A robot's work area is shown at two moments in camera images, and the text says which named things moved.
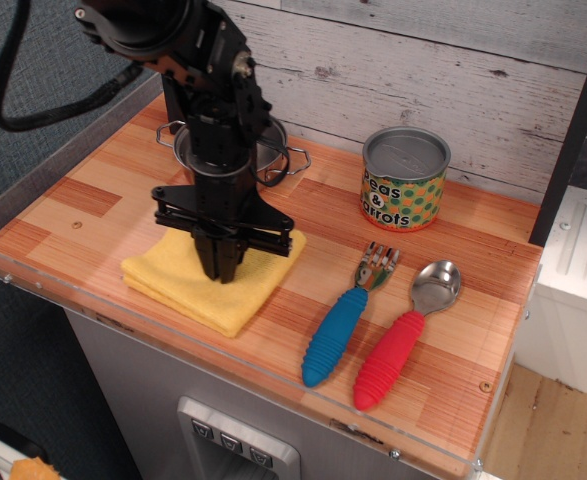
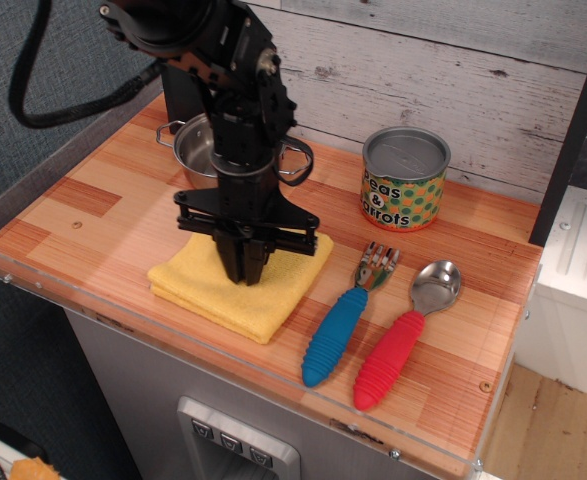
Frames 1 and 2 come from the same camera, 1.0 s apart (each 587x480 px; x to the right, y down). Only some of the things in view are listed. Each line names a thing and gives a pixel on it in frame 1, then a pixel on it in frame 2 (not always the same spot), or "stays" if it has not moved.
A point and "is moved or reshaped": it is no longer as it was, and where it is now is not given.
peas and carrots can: (403, 178) stays
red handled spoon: (435, 285) stays
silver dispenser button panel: (221, 446) stays
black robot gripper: (224, 202) to (246, 204)
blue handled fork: (374, 265) stays
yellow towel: (170, 267) is moved or reshaped
